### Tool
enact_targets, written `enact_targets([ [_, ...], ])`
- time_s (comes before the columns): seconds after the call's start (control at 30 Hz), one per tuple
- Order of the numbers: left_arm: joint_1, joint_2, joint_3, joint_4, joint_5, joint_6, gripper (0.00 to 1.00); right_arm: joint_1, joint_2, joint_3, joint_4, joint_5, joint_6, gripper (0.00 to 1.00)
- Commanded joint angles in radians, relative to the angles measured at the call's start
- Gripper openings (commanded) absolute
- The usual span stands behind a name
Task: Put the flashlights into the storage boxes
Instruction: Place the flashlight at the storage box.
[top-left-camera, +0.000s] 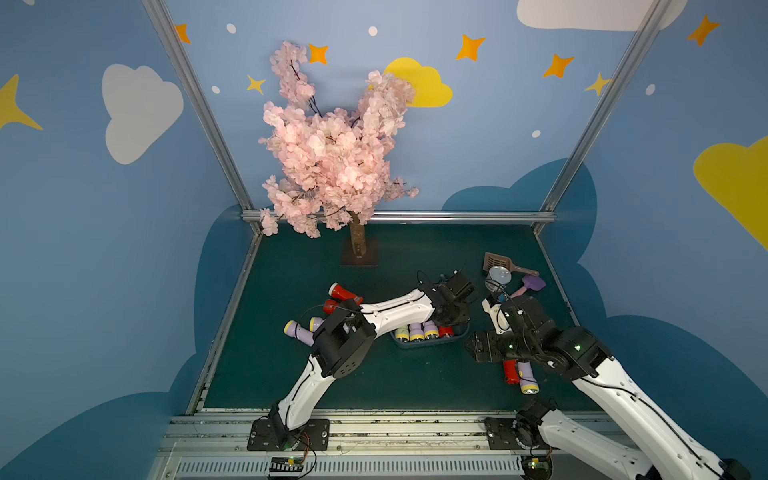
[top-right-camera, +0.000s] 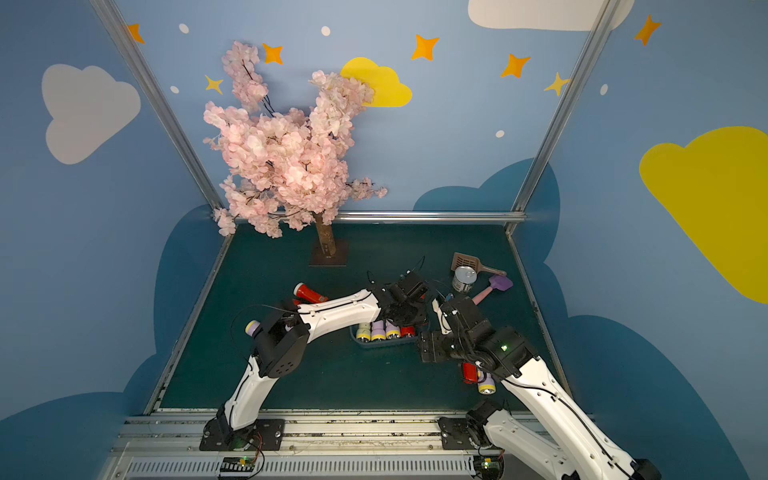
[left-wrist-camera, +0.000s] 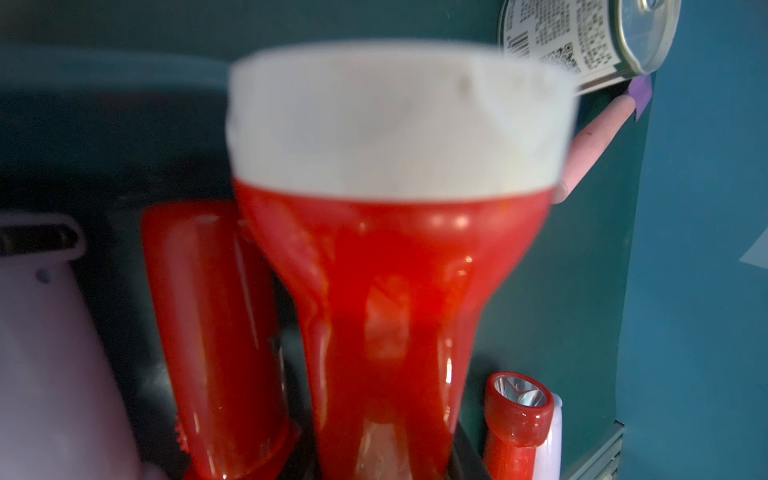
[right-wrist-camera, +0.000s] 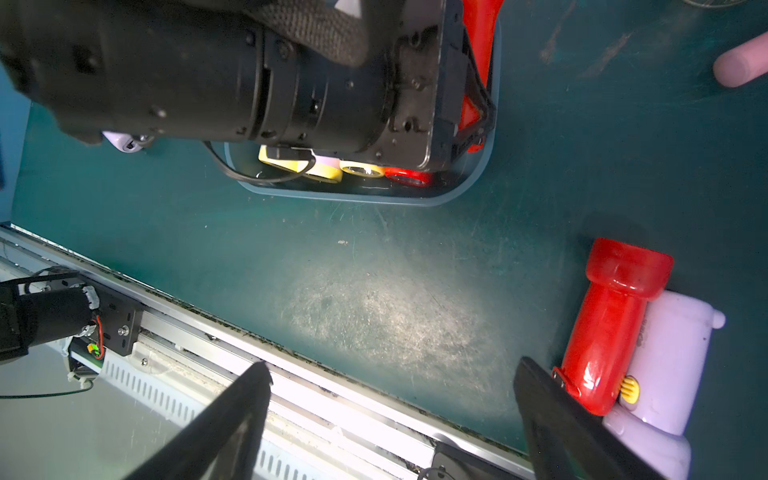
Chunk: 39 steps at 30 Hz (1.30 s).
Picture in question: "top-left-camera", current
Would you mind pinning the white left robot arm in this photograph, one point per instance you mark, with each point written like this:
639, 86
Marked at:
344, 339

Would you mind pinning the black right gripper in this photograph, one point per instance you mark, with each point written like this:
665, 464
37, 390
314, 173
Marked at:
489, 346

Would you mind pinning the teal plastic storage box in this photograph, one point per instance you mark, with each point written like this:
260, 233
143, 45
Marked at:
461, 332

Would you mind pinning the purple spatula with pink handle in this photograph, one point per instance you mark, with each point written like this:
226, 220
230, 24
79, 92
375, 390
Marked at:
529, 283

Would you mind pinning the silver pull-tab tin can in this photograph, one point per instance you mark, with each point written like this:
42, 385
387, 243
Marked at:
497, 278

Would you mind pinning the brown plastic litter scoop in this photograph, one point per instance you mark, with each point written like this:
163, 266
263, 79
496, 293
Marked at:
496, 260

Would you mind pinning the pink blossom artificial tree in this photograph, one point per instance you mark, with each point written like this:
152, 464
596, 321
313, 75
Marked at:
334, 165

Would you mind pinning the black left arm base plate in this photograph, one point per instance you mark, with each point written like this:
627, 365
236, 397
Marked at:
268, 435

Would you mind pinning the red flashlight group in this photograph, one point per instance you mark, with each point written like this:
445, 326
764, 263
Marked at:
511, 375

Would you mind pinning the pale yellow flashlight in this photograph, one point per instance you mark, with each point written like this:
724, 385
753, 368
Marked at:
402, 334

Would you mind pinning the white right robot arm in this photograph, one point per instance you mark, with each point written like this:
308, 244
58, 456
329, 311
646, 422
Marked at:
662, 449

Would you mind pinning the left green circuit board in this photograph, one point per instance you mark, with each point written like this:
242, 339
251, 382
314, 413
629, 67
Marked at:
290, 467

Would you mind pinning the light purple flashlight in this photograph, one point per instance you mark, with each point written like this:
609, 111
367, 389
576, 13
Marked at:
416, 332

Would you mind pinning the purple flashlight group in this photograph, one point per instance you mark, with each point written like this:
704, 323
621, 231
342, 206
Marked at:
430, 330

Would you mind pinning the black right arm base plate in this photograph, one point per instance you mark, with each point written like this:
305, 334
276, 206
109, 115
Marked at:
518, 433

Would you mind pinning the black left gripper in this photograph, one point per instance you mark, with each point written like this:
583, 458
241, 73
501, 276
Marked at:
452, 306

